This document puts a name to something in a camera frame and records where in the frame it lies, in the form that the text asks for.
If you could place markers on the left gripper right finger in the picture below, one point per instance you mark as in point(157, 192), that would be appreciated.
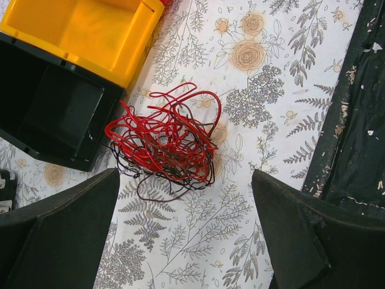
point(314, 244)

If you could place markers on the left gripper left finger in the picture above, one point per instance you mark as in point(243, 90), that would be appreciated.
point(57, 242)

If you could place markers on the black poker chip case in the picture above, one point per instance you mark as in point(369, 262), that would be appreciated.
point(8, 191)

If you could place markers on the left black bin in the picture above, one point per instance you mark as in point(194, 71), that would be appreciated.
point(52, 109)

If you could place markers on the yellow bin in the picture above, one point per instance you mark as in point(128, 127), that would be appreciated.
point(107, 38)

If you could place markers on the red bin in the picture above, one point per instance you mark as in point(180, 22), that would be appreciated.
point(166, 2)

